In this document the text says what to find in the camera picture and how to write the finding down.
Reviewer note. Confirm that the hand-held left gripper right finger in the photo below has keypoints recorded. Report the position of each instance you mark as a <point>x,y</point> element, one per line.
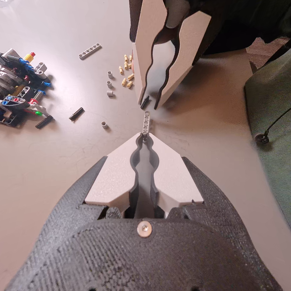
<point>177,181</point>

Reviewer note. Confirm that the three grey bushings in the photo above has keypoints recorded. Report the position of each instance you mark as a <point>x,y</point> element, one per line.
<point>109,86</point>

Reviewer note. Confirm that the grey lego beam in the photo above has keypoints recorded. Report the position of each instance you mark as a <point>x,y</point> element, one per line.
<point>80,56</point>
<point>143,124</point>

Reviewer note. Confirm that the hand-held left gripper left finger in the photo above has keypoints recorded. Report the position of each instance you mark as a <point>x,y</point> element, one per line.
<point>111,181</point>

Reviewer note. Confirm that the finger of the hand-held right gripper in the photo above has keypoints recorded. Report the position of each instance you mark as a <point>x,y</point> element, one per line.
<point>191,38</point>
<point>147,27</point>

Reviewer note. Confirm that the lego chassis assembly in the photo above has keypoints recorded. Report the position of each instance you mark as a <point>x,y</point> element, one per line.
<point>20,77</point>

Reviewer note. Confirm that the pile of tan lego pins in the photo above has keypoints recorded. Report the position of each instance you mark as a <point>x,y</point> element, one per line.
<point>124,81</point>

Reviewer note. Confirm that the person's right hand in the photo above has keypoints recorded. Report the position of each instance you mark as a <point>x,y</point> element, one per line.
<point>166,37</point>

